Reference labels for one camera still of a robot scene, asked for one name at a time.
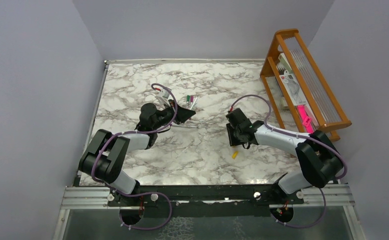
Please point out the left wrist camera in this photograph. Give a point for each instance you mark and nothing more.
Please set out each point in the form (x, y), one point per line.
(163, 96)

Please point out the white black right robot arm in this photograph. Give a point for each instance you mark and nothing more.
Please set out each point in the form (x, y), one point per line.
(317, 156)

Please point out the white marker pen green cap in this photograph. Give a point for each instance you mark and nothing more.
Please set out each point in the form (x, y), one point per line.
(188, 101)

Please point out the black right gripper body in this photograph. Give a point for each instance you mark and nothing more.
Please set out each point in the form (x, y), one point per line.
(235, 138)

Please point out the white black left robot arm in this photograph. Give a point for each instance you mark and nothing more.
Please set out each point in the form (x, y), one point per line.
(104, 157)

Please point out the white marker pen magenta end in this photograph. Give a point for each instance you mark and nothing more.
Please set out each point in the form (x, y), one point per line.
(193, 101)

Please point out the aluminium frame rail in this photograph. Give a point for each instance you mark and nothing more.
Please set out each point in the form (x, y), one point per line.
(97, 198)

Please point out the pink packaged item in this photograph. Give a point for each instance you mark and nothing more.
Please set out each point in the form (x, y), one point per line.
(306, 120)

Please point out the orange wooden rack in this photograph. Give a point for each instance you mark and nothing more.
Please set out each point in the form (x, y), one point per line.
(323, 108)

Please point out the black mounting rail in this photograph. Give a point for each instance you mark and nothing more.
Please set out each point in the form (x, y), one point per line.
(197, 201)

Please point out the white packaged item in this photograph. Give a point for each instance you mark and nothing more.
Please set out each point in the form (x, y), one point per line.
(290, 81)

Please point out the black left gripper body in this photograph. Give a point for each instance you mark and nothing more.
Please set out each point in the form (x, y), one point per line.
(165, 116)

